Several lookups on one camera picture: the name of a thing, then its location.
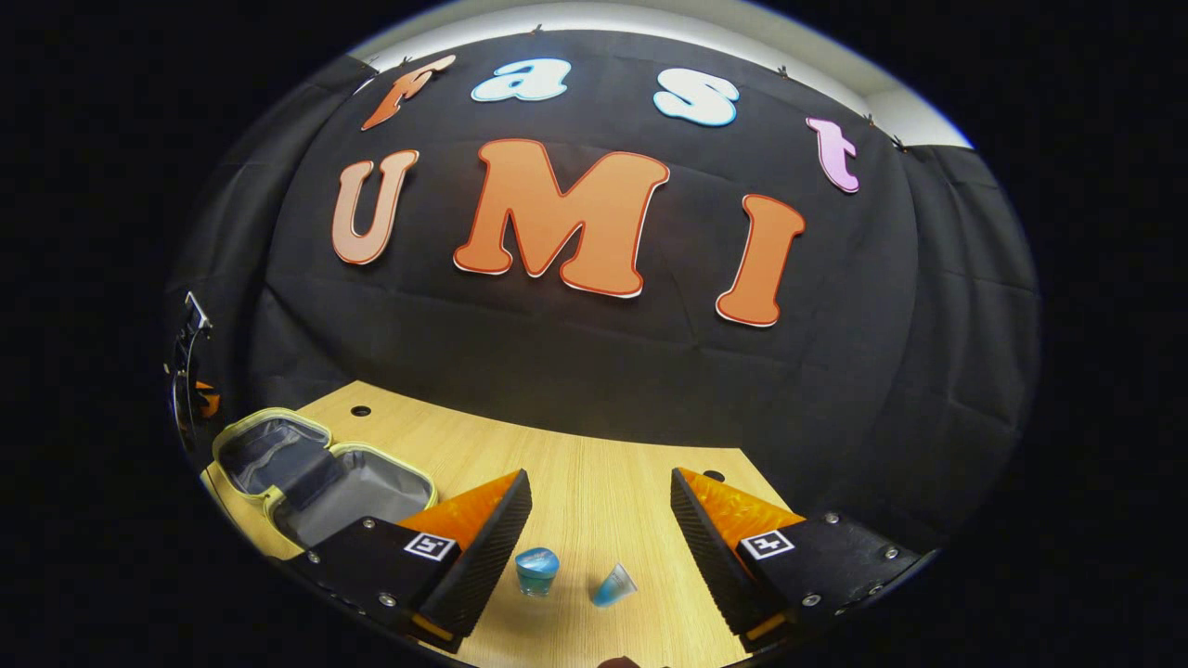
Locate white and blue cosmetic tube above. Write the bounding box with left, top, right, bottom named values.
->
left=591, top=562, right=639, bottom=609

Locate pale yellow small suitcase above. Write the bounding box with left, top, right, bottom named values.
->
left=212, top=406, right=440, bottom=550

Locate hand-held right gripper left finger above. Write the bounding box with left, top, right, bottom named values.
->
left=283, top=469, right=536, bottom=655

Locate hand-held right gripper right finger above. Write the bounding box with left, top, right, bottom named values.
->
left=669, top=467, right=929, bottom=655

